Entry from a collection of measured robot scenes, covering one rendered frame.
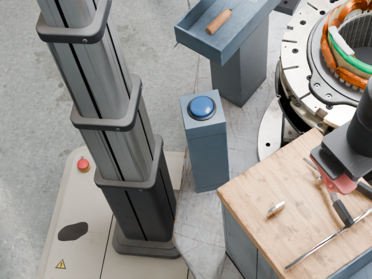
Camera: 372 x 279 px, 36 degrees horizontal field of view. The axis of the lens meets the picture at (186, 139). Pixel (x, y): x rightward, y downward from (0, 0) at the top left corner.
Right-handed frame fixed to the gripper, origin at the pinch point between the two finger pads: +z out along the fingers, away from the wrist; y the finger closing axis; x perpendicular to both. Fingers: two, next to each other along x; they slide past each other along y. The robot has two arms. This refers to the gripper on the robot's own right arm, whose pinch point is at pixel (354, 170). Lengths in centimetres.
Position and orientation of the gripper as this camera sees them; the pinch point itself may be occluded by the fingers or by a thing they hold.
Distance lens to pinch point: 81.2
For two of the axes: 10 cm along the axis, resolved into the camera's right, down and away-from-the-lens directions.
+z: 0.3, 4.8, 8.8
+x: -5.6, -7.2, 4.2
